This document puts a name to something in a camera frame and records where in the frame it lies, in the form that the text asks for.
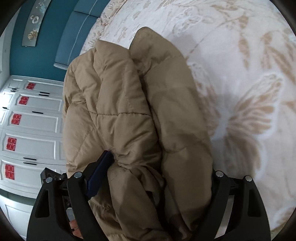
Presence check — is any blue upholstered headboard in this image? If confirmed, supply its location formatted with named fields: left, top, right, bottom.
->
left=54, top=0, right=109, bottom=70

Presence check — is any person's left hand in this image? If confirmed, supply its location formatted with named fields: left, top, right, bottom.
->
left=69, top=219, right=83, bottom=239

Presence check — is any white panelled wardrobe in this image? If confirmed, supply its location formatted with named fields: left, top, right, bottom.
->
left=1, top=75, right=66, bottom=239

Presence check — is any silver floral wall art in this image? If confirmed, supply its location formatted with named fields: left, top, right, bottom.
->
left=22, top=0, right=51, bottom=47

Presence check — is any pink floral butterfly bedspread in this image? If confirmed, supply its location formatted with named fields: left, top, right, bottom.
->
left=81, top=1, right=295, bottom=237

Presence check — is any tan quilted puffer jacket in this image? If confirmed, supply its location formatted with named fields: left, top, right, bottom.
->
left=63, top=27, right=213, bottom=240

